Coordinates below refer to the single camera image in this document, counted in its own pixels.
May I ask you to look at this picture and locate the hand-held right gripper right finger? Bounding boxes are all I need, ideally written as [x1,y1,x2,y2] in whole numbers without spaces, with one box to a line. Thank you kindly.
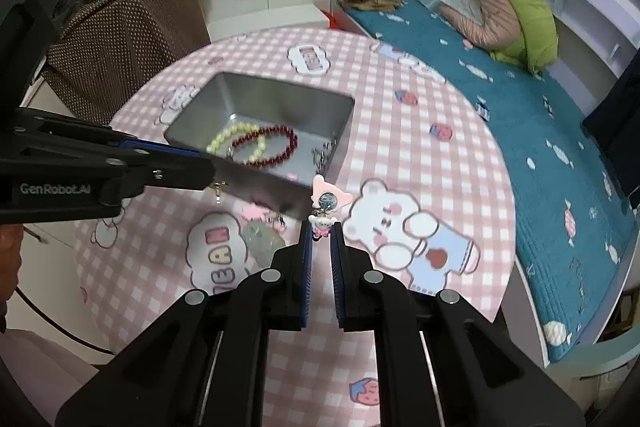
[330,222,587,427]

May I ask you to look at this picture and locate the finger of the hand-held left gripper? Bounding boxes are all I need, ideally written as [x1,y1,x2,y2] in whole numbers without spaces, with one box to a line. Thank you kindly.
[16,107,201,156]
[100,153,218,204]

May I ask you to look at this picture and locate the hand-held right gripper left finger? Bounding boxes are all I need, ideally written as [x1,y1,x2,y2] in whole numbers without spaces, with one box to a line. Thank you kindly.
[55,222,314,427]

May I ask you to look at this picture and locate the cream bead bracelet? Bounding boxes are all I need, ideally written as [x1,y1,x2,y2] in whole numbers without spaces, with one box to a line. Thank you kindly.
[206,122,269,166]

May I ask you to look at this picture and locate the pink cat keychain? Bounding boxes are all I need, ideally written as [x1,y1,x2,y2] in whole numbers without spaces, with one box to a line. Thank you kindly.
[307,174,357,241]

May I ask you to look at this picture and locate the dark red bead bracelet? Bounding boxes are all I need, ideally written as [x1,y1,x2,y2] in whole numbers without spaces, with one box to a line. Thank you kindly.
[232,125,299,168]

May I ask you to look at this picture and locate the silver chain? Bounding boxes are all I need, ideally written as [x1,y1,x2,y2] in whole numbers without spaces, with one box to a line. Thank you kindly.
[309,138,342,174]

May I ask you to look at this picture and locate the grey metal box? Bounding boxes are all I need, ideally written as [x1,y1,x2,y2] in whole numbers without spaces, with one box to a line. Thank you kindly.
[163,72,357,221]

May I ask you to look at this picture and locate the person's left hand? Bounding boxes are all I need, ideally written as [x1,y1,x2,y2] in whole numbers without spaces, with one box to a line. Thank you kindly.
[0,226,26,334]

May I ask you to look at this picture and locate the brown dotted cloth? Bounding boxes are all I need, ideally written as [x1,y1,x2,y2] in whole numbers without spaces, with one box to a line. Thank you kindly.
[41,0,214,126]

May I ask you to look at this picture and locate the pink checkered tablecloth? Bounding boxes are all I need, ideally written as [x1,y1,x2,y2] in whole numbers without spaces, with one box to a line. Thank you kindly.
[74,27,517,427]

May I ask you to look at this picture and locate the blue candy print mattress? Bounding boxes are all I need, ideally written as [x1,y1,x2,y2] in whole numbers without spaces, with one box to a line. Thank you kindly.
[345,0,640,364]

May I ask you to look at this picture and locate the folded beige clothes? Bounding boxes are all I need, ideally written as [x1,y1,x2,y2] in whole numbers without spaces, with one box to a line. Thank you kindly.
[337,0,404,13]

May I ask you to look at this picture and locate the white pillow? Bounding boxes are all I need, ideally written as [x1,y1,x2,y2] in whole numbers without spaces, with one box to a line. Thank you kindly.
[436,0,484,28]

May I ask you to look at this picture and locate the pink quilt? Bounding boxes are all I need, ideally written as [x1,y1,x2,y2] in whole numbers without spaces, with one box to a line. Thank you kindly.
[451,0,524,51]

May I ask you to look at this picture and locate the black hanging jacket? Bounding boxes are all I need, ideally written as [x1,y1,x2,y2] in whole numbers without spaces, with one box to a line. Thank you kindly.
[581,51,640,208]

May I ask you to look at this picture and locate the green quilt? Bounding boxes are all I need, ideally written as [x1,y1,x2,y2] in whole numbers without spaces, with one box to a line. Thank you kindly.
[486,0,560,76]

